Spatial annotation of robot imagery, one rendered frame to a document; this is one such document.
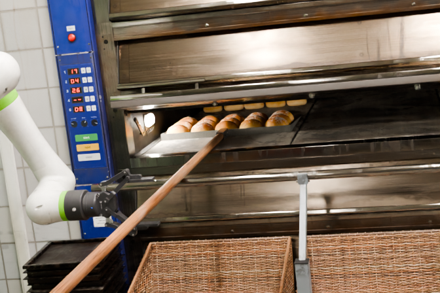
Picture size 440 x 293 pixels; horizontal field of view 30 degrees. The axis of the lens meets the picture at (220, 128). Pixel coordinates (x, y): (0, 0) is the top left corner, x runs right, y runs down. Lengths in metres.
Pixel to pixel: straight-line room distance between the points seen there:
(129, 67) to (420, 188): 1.15
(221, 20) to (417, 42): 0.69
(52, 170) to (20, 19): 0.83
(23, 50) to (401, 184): 1.50
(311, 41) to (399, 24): 0.31
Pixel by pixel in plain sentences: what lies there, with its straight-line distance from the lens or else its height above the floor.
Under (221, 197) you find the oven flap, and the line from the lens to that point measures 3.10.
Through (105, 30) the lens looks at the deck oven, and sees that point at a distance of 3.11.
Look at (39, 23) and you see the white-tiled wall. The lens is 3.20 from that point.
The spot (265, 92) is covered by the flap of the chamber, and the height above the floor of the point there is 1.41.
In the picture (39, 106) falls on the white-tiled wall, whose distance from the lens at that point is 3.24.
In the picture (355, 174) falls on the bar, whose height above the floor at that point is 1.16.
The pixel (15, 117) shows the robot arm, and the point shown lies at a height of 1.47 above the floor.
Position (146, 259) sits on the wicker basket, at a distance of 3.13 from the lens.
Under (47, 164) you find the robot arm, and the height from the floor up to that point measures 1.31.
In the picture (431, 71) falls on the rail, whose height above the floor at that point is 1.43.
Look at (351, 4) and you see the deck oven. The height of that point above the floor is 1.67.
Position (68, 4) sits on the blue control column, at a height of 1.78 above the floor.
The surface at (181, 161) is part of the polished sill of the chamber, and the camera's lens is 3.10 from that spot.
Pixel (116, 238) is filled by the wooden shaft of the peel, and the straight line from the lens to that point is 2.10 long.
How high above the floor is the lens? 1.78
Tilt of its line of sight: 10 degrees down
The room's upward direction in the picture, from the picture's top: 6 degrees counter-clockwise
